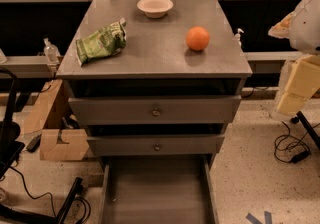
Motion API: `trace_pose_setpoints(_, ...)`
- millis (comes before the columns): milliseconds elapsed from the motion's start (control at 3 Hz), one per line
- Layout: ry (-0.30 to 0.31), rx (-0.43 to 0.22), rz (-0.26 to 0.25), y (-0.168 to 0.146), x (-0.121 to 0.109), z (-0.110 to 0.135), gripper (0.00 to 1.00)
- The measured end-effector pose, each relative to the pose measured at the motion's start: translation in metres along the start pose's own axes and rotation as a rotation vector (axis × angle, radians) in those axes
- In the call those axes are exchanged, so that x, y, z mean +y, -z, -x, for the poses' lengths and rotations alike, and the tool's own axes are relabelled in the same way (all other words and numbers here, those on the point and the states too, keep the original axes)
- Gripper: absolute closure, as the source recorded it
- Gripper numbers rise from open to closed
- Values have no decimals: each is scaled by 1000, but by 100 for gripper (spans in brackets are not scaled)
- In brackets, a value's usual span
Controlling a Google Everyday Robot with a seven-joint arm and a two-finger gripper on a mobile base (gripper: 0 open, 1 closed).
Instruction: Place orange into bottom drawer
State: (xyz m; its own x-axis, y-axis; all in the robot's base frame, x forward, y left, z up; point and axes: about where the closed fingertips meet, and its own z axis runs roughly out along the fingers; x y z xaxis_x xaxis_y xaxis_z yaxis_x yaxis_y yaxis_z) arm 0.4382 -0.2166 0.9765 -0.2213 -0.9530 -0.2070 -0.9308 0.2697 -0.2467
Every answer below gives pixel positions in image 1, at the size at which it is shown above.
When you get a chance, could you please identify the grey drawer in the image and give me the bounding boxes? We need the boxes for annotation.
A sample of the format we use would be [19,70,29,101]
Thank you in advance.
[98,155,218,224]
[87,134,224,156]
[69,96,241,126]

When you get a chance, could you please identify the white paper bowl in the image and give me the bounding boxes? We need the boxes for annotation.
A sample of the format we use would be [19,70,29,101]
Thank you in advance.
[137,0,173,19]

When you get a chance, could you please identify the black floor cable left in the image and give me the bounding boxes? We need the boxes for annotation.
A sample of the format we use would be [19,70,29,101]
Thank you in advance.
[0,166,92,224]

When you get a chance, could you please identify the wooden block stand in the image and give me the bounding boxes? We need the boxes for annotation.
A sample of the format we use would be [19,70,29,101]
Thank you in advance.
[22,79,89,161]

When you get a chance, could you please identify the black small device floor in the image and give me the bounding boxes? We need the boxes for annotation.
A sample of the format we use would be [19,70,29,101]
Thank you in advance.
[26,135,41,152]

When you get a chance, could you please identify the black stand leg right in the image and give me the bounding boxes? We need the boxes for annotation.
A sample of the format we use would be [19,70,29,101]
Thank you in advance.
[291,111,320,150]

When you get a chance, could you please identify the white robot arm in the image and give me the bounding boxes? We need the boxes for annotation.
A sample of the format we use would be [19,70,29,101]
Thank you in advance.
[268,0,320,119]

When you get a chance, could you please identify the grey top drawer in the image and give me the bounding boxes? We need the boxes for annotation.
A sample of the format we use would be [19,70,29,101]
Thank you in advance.
[69,96,241,126]

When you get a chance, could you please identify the clear sanitizer bottle left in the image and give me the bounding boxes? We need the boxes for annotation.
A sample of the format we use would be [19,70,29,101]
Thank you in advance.
[43,38,60,64]

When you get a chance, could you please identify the green chip bag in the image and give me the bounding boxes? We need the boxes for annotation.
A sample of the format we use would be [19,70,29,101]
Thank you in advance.
[76,18,127,66]

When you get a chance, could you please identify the black power adapter cable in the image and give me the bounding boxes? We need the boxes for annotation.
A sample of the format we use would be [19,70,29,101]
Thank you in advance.
[273,121,313,165]

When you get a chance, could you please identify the grey drawer cabinet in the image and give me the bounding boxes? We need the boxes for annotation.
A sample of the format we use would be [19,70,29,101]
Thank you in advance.
[55,0,254,224]

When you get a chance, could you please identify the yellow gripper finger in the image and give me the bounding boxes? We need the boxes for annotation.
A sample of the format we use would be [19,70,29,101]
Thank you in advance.
[276,55,320,116]
[268,13,293,39]

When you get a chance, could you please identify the black chair base left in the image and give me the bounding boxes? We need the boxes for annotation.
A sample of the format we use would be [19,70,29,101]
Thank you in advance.
[0,67,25,178]

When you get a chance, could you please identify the grey middle drawer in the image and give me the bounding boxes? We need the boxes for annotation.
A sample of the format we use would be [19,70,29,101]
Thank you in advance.
[87,134,224,156]

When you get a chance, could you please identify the blue tape mark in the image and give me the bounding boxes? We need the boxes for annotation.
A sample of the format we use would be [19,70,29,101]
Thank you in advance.
[245,210,273,224]

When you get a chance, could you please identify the grey bottom drawer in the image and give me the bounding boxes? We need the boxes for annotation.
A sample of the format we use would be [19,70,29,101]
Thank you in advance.
[98,155,218,224]

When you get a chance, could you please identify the orange fruit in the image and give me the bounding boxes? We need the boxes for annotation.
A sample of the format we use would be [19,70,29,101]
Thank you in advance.
[186,26,210,51]

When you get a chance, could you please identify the white pump bottle right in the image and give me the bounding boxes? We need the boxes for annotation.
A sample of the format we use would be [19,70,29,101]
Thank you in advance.
[234,28,244,47]

